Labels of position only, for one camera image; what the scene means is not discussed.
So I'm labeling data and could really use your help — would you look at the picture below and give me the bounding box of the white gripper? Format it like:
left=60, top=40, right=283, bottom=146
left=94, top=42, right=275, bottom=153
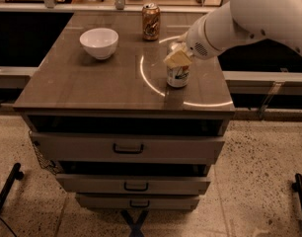
left=164, top=13, right=223, bottom=68

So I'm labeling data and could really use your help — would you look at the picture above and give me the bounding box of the silver 7up soda can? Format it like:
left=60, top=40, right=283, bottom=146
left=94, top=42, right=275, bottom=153
left=167, top=41, right=189, bottom=88

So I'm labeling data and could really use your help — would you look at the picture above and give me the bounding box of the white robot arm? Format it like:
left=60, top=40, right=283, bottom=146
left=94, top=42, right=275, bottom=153
left=164, top=0, right=302, bottom=68

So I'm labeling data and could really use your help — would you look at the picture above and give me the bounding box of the orange brown soda can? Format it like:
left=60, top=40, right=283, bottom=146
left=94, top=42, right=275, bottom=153
left=142, top=3, right=160, bottom=40

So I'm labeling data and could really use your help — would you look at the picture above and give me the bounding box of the white ceramic bowl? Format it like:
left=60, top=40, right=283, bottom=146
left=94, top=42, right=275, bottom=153
left=79, top=28, right=118, bottom=60

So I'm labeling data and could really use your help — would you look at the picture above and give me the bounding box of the grey drawer cabinet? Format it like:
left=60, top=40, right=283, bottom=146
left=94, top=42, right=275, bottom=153
left=12, top=11, right=236, bottom=211

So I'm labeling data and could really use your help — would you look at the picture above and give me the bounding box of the top grey drawer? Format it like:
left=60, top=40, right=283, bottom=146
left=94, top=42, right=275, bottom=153
left=31, top=132, right=224, bottom=165

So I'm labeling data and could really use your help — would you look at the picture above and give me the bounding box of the grey drawer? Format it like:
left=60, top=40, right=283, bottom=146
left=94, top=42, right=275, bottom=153
left=31, top=132, right=224, bottom=165
left=76, top=194, right=199, bottom=210
left=56, top=174, right=210, bottom=195

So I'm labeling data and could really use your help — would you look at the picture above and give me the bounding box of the middle grey drawer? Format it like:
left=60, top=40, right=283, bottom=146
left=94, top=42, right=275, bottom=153
left=56, top=174, right=210, bottom=195

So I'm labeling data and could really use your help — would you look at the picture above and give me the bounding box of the bottom grey drawer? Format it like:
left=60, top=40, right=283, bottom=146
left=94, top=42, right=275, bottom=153
left=76, top=194, right=199, bottom=210

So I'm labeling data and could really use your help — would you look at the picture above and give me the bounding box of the blue tape cross marker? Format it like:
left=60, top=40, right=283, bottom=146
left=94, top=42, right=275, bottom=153
left=120, top=210, right=148, bottom=237

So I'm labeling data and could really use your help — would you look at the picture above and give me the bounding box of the black left base leg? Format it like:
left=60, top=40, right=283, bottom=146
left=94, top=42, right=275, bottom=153
left=0, top=163, right=24, bottom=213

